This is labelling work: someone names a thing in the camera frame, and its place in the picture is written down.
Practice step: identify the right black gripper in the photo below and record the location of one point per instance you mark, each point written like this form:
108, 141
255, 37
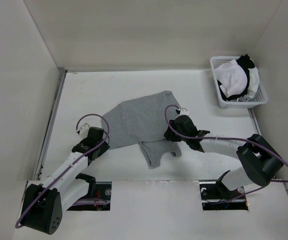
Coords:
169, 136

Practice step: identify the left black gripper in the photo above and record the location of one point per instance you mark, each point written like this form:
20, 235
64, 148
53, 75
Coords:
104, 147

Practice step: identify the grey tank top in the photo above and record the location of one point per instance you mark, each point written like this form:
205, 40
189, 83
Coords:
142, 121

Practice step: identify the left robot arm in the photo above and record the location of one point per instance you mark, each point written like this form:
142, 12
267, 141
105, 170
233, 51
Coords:
44, 203

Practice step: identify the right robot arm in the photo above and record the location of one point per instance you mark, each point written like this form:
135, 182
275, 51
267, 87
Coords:
259, 161

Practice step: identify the white tank top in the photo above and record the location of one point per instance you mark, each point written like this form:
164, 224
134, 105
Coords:
232, 78

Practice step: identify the black tank top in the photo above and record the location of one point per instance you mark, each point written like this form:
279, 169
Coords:
244, 62

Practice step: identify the white plastic basket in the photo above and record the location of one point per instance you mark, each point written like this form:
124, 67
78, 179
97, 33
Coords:
260, 97

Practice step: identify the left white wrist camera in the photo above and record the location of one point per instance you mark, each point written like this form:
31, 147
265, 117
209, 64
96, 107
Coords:
83, 130

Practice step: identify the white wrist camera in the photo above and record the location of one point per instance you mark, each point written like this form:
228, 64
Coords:
83, 130
182, 112

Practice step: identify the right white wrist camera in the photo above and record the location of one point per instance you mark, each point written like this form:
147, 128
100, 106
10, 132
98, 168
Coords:
182, 112

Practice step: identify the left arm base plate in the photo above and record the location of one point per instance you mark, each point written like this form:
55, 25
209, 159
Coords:
97, 199

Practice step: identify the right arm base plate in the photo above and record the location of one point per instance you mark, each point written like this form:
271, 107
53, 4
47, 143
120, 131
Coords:
215, 197

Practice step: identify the metal table edge rail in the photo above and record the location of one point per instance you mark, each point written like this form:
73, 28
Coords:
42, 155

